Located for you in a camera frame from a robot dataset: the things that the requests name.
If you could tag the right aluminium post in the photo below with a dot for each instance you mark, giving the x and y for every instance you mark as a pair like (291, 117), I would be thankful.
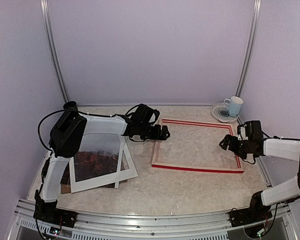
(249, 48)

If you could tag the aluminium post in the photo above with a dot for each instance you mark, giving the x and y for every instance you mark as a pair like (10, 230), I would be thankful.
(44, 5)
(249, 48)

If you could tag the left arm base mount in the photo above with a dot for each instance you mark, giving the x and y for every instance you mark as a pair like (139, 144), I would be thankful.
(60, 217)

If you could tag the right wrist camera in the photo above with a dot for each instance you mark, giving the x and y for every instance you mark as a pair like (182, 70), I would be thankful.
(252, 130)

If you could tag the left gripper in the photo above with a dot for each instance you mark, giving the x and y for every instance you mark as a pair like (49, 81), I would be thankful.
(158, 136)

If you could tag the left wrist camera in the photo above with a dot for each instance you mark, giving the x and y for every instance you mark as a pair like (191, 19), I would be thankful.
(145, 114)

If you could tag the white patterned plate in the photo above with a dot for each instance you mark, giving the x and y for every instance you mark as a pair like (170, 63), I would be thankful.
(220, 112)

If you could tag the black cup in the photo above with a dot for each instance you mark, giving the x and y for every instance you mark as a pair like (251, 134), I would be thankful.
(71, 105)

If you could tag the brown cardboard backing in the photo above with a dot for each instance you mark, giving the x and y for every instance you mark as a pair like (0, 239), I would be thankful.
(66, 185)

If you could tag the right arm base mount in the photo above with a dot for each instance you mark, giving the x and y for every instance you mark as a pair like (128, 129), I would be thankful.
(245, 216)

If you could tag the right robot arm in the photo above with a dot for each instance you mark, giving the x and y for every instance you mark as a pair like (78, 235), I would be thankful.
(275, 148)

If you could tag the light blue mug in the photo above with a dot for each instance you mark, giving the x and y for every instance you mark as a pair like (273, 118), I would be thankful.
(233, 105)

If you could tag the autumn forest photo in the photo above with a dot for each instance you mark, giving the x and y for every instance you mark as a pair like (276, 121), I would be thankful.
(95, 157)

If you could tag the red wooden picture frame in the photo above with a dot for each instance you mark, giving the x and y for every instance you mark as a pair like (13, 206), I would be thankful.
(194, 146)

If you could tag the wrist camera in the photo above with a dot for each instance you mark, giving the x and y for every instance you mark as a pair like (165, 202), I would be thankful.
(145, 114)
(252, 130)

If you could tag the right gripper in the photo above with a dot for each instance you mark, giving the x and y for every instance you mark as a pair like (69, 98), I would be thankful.
(232, 147)

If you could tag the front aluminium rail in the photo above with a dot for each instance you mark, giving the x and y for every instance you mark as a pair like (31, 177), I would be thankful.
(202, 226)

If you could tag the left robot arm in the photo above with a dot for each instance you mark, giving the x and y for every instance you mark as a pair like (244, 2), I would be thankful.
(65, 141)

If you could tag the white mat board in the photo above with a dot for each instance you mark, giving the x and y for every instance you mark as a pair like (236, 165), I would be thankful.
(107, 179)

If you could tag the left aluminium post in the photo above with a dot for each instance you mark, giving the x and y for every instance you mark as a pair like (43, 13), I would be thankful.
(44, 5)

